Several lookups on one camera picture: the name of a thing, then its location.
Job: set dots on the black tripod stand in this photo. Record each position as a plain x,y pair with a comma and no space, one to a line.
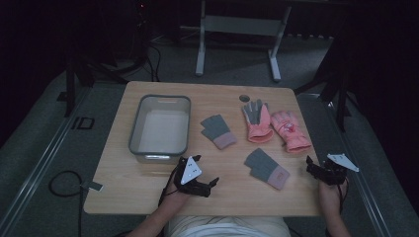
84,75
336,89

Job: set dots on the grey knit glove pink cuff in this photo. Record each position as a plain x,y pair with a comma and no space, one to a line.
217,131

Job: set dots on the person's white shirt torso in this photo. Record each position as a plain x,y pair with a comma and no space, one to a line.
227,227

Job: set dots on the grey knit glove labelled cuff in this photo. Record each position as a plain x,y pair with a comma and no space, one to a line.
267,168

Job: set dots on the white metal stand frame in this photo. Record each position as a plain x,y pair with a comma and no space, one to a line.
242,26

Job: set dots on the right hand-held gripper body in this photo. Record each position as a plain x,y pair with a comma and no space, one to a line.
331,174

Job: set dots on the round table grommet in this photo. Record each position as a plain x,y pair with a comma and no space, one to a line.
244,98

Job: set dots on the grey plastic bin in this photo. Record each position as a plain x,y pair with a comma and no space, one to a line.
161,130

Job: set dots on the grey table edge tab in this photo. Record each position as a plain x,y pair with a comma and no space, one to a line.
94,186

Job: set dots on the pink glove grey palm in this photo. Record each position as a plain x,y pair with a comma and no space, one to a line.
258,121

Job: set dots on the person's right hand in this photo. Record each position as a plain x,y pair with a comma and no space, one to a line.
331,196

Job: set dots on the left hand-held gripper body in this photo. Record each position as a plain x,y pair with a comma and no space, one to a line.
191,171

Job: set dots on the pink glove with print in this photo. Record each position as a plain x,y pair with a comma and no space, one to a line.
290,131

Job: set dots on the metal floor rail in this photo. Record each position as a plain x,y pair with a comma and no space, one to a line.
42,164
362,184

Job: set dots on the person's left hand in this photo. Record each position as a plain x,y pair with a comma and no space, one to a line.
176,197

